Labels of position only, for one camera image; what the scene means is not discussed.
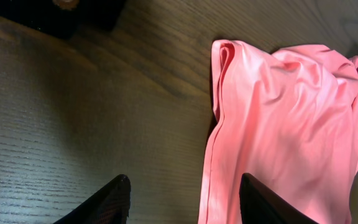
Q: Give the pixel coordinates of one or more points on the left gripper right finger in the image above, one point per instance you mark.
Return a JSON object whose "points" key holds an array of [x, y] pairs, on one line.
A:
{"points": [[260, 205]]}

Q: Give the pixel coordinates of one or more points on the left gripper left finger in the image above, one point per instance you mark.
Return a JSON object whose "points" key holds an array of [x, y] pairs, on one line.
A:
{"points": [[109, 205]]}

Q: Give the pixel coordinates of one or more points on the pink t-shirt with brown print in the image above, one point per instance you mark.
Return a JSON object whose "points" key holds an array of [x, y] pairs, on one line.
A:
{"points": [[290, 119]]}

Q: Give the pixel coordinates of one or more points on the black folded garment under white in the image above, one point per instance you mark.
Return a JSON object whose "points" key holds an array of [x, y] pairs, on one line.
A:
{"points": [[60, 18]]}

